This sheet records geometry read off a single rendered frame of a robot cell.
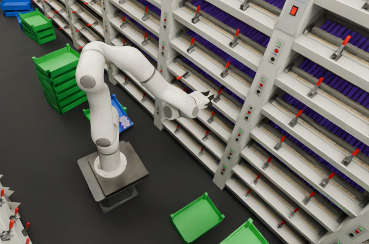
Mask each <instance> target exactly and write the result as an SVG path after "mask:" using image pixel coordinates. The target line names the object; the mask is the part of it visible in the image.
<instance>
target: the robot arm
mask: <svg viewBox="0 0 369 244"><path fill-rule="evenodd" d="M105 63H112V64H113V65H114V66H116V67H117V68H119V69H121V70H126V71H128V72H129V73H130V74H132V75H133V76H134V77H135V78H136V79H137V80H138V81H139V82H140V83H141V84H142V85H143V86H144V87H145V88H146V89H147V90H148V91H149V92H150V93H151V94H152V95H153V96H154V97H156V98H158V99H160V100H162V101H165V102H167V103H166V104H164V106H163V114H164V116H165V118H167V119H168V120H174V119H176V118H179V117H184V118H189V119H193V118H195V117H196V116H197V115H198V113H199V110H201V109H204V108H206V107H207V106H211V105H212V102H211V100H212V99H214V95H211V96H209V97H207V98H206V96H208V95H209V93H210V91H206V92H199V91H194V92H192V93H190V94H186V93H185V92H184V91H182V90H181V89H179V88H178V87H176V86H174V85H171V84H170V83H168V82H167V81H166V80H165V79H164V78H163V77H162V76H161V75H160V73H159V72H158V71H157V70H156V68H155V67H153V66H152V64H151V63H150V62H149V61H148V59H147V58H146V57H145V56H144V55H143V54H142V53H141V52H140V51H139V50H138V49H136V48H134V47H130V46H110V45H108V44H106V43H104V42H101V41H93V42H90V43H88V44H86V45H85V46H84V48H83V49H82V52H81V55H80V59H79V62H78V65H77V68H76V83H77V85H78V87H79V89H81V90H83V91H84V92H85V93H86V96H87V99H88V103H89V107H90V118H91V137H92V140H93V142H94V143H95V144H96V145H97V150H98V157H97V158H96V160H95V162H94V169H95V171H96V173H97V174H98V175H100V176H101V177H103V178H114V177H117V176H119V175H120V174H121V173H123V171H124V170H125V168H126V165H127V160H126V157H125V156H124V155H123V154H122V153H121V152H120V145H119V114H118V111H117V109H116V108H115V107H113V106H112V105H111V97H110V91H109V87H108V85H107V84H106V83H104V66H105Z"/></svg>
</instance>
